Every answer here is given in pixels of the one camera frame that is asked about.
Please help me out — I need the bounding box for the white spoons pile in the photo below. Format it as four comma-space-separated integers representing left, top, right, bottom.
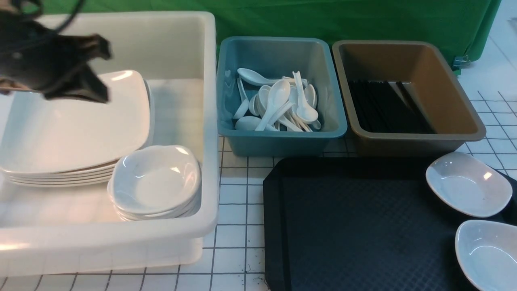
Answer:
232, 68, 322, 131

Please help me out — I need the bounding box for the top stacked white square plate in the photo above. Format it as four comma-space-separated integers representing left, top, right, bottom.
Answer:
0, 79, 155, 178

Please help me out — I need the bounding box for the white soup spoon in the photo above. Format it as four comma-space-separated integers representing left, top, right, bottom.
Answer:
255, 79, 294, 131

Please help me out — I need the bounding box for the black serving tray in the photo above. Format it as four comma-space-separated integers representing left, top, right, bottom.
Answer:
263, 156, 517, 291

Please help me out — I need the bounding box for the bottom stacked white plate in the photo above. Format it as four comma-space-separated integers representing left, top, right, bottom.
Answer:
6, 176, 111, 188

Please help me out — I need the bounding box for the small white dish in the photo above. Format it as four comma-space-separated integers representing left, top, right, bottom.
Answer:
425, 152, 513, 218
455, 220, 517, 291

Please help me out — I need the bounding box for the teal plastic bin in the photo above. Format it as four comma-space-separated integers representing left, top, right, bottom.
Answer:
216, 36, 348, 157

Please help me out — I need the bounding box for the green cloth backdrop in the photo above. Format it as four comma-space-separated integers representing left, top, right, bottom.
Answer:
24, 0, 502, 72

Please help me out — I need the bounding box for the large white plastic bin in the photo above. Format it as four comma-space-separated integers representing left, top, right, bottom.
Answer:
0, 11, 219, 277

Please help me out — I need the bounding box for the tan plastic bin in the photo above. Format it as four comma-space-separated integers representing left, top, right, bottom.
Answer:
332, 40, 486, 156

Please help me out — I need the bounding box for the top stacked small white bowl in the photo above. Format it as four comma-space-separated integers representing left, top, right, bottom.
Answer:
107, 144, 202, 215

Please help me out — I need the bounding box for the white square rice plate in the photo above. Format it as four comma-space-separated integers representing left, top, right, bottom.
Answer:
0, 70, 151, 174

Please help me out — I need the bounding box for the black chopsticks bundle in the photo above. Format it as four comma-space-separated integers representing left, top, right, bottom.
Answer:
348, 80, 436, 134

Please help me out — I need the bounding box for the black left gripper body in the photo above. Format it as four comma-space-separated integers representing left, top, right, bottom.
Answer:
1, 11, 87, 91

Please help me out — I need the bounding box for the metal binder clip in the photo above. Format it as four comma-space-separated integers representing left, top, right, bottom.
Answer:
451, 55, 471, 71

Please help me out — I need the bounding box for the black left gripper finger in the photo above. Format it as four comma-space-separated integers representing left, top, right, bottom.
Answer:
61, 34, 111, 63
44, 65, 110, 103

